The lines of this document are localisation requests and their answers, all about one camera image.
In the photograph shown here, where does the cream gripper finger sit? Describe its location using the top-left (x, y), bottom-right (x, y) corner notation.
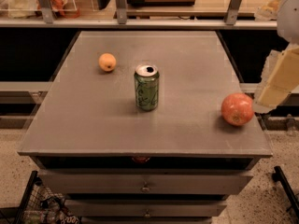
top-left (252, 45), bottom-right (299, 113)

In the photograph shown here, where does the green soda can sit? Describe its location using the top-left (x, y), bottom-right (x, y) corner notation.
top-left (134, 63), bottom-right (160, 111)

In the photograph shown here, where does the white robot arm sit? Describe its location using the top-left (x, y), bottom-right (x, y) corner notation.
top-left (252, 0), bottom-right (299, 113)

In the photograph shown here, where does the red apple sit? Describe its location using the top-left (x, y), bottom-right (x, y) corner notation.
top-left (221, 92), bottom-right (254, 126)

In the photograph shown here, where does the grey drawer cabinet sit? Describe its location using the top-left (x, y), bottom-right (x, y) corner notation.
top-left (19, 31), bottom-right (272, 224)

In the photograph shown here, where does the red object in drawer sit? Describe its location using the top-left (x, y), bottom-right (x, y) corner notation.
top-left (132, 156), bottom-right (150, 163)

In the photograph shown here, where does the orange fruit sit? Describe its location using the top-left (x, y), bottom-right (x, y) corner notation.
top-left (98, 53), bottom-right (117, 72)

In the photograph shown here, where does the clear plastic box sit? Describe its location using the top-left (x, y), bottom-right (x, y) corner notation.
top-left (0, 0), bottom-right (78, 19)

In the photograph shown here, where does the black frame bar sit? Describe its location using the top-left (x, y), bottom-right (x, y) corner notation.
top-left (272, 166), bottom-right (299, 218)

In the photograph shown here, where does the black wire basket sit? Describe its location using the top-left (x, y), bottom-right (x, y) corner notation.
top-left (0, 170), bottom-right (82, 224)

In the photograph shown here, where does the metal shelf rail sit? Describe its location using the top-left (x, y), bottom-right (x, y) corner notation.
top-left (0, 18), bottom-right (277, 31)

